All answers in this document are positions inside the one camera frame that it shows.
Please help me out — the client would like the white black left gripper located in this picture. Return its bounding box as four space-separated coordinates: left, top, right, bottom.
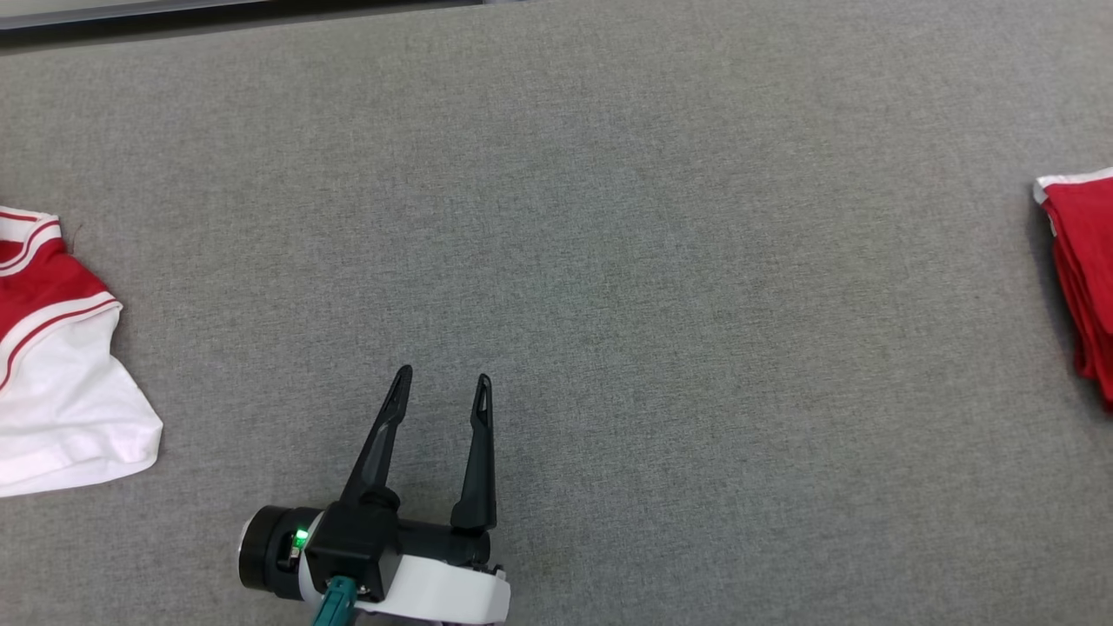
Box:
239 365 510 626

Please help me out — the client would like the red jersey with white sleeves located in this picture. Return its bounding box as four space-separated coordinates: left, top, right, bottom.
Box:
0 206 164 498

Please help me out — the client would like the folded red garment stack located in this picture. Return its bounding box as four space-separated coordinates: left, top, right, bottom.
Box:
1033 167 1113 411

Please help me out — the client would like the grey fabric upholstered bench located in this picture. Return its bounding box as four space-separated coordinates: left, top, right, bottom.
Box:
0 0 1113 626

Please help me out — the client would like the teal camera cable connector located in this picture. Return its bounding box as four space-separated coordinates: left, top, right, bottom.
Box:
310 576 359 626

